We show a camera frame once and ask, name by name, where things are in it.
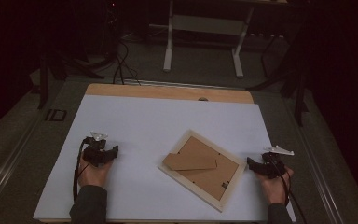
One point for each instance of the white table sheet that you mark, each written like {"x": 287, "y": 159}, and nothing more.
{"x": 149, "y": 121}

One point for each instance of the white metal desk frame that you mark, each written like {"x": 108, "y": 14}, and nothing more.
{"x": 205, "y": 25}

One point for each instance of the person's right hand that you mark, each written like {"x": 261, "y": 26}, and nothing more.
{"x": 275, "y": 189}

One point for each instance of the black floor bracket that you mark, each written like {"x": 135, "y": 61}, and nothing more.
{"x": 56, "y": 115}

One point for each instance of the dark power strip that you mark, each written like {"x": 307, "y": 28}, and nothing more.
{"x": 265, "y": 35}

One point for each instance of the metal floor rail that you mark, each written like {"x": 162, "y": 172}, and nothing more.
{"x": 3, "y": 183}
{"x": 320, "y": 174}

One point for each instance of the black metal stand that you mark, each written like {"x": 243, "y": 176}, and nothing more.
{"x": 43, "y": 84}
{"x": 299, "y": 99}

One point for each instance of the metal strip behind table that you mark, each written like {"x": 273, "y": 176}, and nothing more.
{"x": 180, "y": 84}

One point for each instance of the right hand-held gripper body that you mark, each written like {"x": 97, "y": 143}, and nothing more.
{"x": 272, "y": 165}

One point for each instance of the wooden picture frame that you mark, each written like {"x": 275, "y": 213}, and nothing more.
{"x": 203, "y": 183}

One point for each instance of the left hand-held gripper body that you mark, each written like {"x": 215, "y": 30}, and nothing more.
{"x": 94, "y": 154}

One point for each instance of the person's left hand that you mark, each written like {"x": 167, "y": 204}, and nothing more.
{"x": 93, "y": 175}

